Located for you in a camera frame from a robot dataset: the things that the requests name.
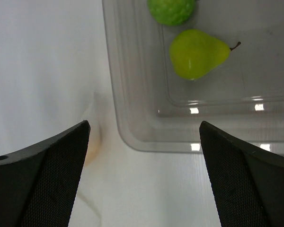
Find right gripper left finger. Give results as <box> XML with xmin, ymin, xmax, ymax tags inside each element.
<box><xmin>0</xmin><ymin>121</ymin><xmax>90</xmax><ymax>227</ymax></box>

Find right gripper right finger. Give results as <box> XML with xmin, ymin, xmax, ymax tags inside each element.
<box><xmin>199</xmin><ymin>122</ymin><xmax>284</xmax><ymax>227</ymax></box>

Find clear plastic food container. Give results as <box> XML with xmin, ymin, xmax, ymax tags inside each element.
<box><xmin>103</xmin><ymin>0</ymin><xmax>284</xmax><ymax>155</ymax></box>

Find green pear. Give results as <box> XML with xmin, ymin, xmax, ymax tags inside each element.
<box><xmin>169</xmin><ymin>29</ymin><xmax>241</xmax><ymax>80</ymax></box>

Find round green lime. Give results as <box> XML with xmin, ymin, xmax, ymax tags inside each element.
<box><xmin>147</xmin><ymin>0</ymin><xmax>196</xmax><ymax>26</ymax></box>

